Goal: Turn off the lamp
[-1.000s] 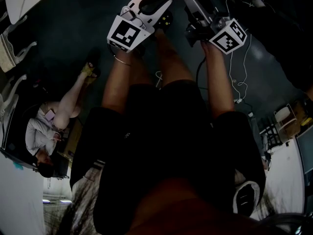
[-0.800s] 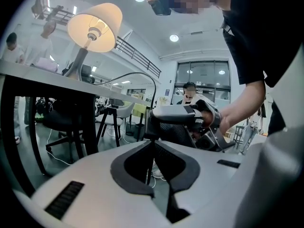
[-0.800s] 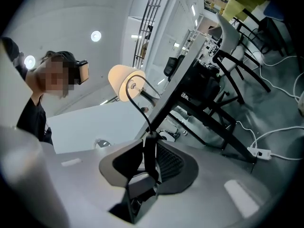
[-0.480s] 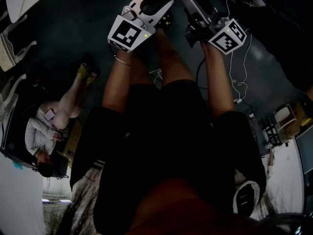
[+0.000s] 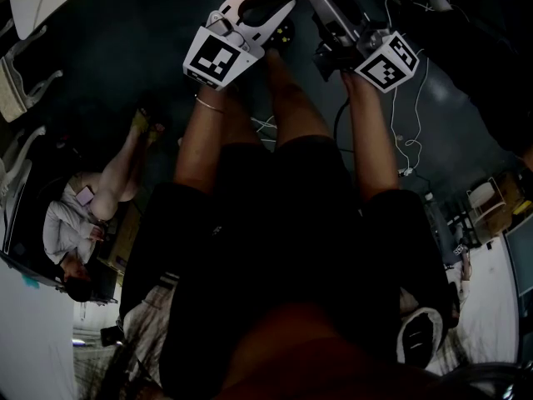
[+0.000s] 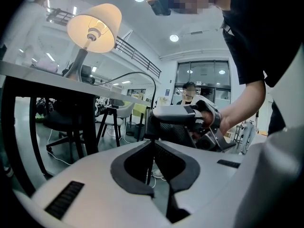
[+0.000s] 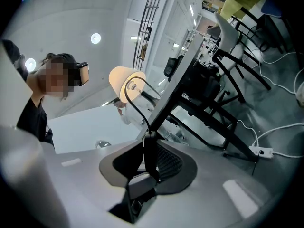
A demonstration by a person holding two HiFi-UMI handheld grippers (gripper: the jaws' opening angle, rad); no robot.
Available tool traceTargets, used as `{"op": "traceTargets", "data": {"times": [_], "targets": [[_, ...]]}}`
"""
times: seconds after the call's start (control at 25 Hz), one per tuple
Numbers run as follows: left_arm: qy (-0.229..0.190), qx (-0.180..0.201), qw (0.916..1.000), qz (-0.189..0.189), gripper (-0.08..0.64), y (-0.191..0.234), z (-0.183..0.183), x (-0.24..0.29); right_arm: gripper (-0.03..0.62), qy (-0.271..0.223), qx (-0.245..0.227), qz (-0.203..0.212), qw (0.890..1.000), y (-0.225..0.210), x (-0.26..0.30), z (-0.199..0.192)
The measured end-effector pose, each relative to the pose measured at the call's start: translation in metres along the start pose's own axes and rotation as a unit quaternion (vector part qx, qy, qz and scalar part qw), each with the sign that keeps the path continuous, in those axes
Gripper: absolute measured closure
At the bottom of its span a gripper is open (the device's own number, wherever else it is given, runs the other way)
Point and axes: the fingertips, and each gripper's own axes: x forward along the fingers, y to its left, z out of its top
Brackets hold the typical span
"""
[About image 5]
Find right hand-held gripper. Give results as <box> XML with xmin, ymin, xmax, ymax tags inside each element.
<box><xmin>306</xmin><ymin>0</ymin><xmax>421</xmax><ymax>94</ymax></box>

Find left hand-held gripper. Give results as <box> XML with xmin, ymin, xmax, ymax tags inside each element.
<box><xmin>182</xmin><ymin>0</ymin><xmax>297</xmax><ymax>91</ymax></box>

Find person's left forearm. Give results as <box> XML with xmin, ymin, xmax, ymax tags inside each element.
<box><xmin>172</xmin><ymin>83</ymin><xmax>247</xmax><ymax>195</ymax></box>

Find person's right forearm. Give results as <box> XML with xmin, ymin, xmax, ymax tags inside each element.
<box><xmin>341</xmin><ymin>71</ymin><xmax>401</xmax><ymax>203</ymax></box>

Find person's right black shoe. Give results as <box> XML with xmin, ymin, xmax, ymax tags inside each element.
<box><xmin>266</xmin><ymin>17</ymin><xmax>296</xmax><ymax>52</ymax></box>

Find person's right leg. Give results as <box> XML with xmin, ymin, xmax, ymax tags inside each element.
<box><xmin>266</xmin><ymin>47</ymin><xmax>334</xmax><ymax>148</ymax></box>

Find person's leg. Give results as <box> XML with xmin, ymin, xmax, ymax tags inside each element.
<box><xmin>266</xmin><ymin>47</ymin><xmax>334</xmax><ymax>148</ymax></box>
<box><xmin>220</xmin><ymin>85</ymin><xmax>267</xmax><ymax>148</ymax></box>

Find person's left leg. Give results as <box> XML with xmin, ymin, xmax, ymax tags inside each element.
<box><xmin>220</xmin><ymin>85</ymin><xmax>267</xmax><ymax>148</ymax></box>

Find person's black clothing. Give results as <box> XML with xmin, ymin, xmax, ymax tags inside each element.
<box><xmin>118</xmin><ymin>135</ymin><xmax>455</xmax><ymax>400</ymax></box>

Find pink phone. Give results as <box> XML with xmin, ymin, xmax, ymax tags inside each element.
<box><xmin>74</xmin><ymin>184</ymin><xmax>97</xmax><ymax>206</ymax></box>

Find white ornate cushioned stool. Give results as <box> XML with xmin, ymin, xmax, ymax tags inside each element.
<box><xmin>0</xmin><ymin>25</ymin><xmax>63</xmax><ymax>123</ymax></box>

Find brown cardboard box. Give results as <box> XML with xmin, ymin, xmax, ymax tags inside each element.
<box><xmin>97</xmin><ymin>202</ymin><xmax>142</xmax><ymax>274</ymax></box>

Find grey flat screen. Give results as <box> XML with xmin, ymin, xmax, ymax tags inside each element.
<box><xmin>503</xmin><ymin>214</ymin><xmax>533</xmax><ymax>299</ymax></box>

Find black lounge sofa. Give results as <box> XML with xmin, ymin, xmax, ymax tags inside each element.
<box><xmin>0</xmin><ymin>156</ymin><xmax>120</xmax><ymax>306</ymax></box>

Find person's chest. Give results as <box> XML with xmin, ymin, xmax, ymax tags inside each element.
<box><xmin>224</xmin><ymin>302</ymin><xmax>376</xmax><ymax>391</ymax></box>

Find white bedsheet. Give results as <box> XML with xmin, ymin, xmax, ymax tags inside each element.
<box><xmin>428</xmin><ymin>239</ymin><xmax>521</xmax><ymax>377</ymax></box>

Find thin gold bracelet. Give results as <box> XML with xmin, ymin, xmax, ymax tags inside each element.
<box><xmin>194</xmin><ymin>93</ymin><xmax>226</xmax><ymax>114</ymax></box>

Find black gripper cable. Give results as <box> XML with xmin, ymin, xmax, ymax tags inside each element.
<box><xmin>332</xmin><ymin>97</ymin><xmax>355</xmax><ymax>153</ymax></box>

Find loose white floor cables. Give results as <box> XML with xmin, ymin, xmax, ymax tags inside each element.
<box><xmin>248</xmin><ymin>0</ymin><xmax>455</xmax><ymax>178</ymax></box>

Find white wire rack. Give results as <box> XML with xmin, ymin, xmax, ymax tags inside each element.
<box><xmin>466</xmin><ymin>177</ymin><xmax>514</xmax><ymax>235</ymax></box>

